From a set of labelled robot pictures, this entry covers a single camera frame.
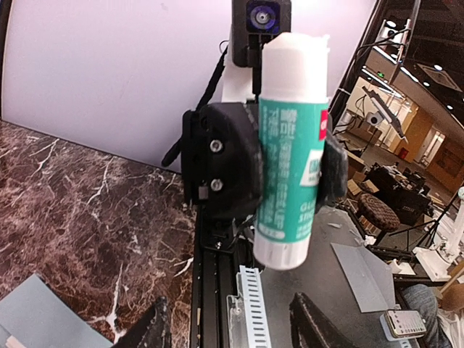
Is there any grey folded envelope outside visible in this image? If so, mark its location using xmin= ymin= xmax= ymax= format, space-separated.
xmin=331 ymin=243 xmax=396 ymax=313

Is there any green white glue stick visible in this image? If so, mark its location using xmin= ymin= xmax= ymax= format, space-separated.
xmin=253 ymin=33 xmax=329 ymax=270

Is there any black front table rail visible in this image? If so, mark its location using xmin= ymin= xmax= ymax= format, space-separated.
xmin=190 ymin=202 xmax=269 ymax=348

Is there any brown woven stool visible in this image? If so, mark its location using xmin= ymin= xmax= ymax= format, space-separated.
xmin=357 ymin=193 xmax=400 ymax=233

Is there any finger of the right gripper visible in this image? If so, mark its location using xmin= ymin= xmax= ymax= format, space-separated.
xmin=181 ymin=102 xmax=263 ymax=218
xmin=315 ymin=130 xmax=349 ymax=213

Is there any smartphone with light case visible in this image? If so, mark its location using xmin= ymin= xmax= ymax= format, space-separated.
xmin=380 ymin=310 xmax=427 ymax=341

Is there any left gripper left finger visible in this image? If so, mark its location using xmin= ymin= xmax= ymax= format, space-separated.
xmin=114 ymin=297 xmax=171 ymax=348

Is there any grey slotted cable duct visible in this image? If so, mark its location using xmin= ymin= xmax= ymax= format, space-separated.
xmin=227 ymin=265 xmax=272 ymax=348

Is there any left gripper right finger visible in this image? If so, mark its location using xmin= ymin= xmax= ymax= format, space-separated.
xmin=289 ymin=292 xmax=356 ymax=348

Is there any teal green envelope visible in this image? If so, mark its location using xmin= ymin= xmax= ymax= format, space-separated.
xmin=1 ymin=274 xmax=112 ymax=347

